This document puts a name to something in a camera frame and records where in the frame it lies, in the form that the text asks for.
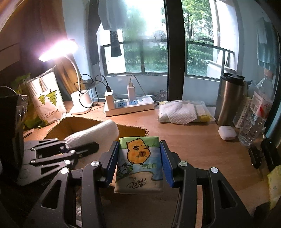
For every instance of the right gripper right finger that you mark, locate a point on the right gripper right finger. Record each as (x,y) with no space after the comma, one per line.
(222,206)

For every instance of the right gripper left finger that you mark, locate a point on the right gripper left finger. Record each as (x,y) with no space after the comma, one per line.
(56,205)

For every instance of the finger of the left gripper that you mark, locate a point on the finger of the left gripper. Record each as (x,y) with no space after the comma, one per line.
(50,158)
(37,145)

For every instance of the white towel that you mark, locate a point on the white towel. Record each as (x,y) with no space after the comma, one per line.
(102,133)

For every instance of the capybara tissue pack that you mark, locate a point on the capybara tissue pack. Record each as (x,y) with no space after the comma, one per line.
(139,167)

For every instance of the paper cup package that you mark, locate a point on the paper cup package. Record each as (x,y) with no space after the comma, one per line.
(46,97)

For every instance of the yellow green tissue pack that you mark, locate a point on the yellow green tissue pack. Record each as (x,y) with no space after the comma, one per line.
(274,181)

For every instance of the white power strip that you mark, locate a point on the white power strip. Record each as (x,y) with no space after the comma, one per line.
(126,106)

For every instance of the black keys on table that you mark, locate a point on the black keys on table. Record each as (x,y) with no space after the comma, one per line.
(267,153)

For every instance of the white desk lamp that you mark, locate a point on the white desk lamp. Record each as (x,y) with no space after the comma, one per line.
(61,53)

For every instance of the white earbuds case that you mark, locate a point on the white earbuds case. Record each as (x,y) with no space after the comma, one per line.
(227,133)

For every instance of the clear water bottle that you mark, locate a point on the clear water bottle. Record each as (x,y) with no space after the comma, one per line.
(258,110)

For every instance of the white perforated holder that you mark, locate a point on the white perforated holder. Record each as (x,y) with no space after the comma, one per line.
(241,112)

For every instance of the pack of white wipes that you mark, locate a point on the pack of white wipes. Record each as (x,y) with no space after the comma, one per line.
(183,112)

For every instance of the stainless steel tumbler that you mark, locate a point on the stainless steel tumbler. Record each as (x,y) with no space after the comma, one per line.
(229,98)

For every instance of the white charger with black cable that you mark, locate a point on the white charger with black cable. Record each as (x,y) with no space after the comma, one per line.
(108,95)

